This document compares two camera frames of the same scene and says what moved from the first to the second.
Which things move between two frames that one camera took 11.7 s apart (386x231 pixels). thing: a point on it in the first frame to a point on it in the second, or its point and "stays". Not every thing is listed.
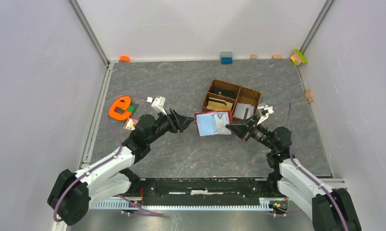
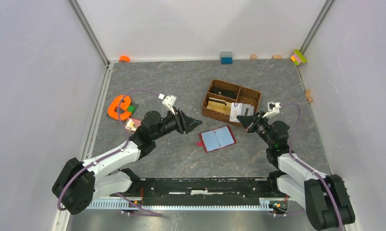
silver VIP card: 222,120 to 236,111
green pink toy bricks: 298,57 stays
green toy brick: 131,108 stays
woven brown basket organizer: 242,102 stays
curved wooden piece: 308,94 stays
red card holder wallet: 213,123 to 216,138
